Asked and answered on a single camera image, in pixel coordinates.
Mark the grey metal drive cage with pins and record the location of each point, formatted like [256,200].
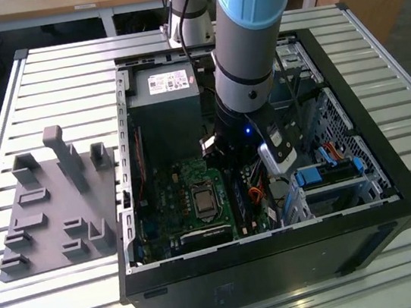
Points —
[300,68]

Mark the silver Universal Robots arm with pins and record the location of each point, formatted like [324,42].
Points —
[248,52]

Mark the white power supply label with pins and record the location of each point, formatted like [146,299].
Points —
[170,81]

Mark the green motherboard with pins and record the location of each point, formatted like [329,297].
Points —
[168,190]

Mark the grey metal disk bay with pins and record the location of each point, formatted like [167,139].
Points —
[334,197]

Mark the grey power supply unit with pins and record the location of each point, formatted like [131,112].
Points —
[166,121]

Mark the blue disk carrier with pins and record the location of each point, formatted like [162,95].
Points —
[310,177]

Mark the white wrist camera with mount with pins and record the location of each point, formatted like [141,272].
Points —
[281,158]

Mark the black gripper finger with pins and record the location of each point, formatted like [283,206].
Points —
[210,146]

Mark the black open PC case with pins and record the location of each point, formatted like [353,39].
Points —
[245,274]

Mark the CPU socket with silver CPU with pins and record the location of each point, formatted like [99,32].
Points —
[204,202]

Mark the grey parts rack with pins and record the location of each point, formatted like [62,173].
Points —
[56,205]

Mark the black graphics card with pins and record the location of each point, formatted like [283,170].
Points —
[206,238]

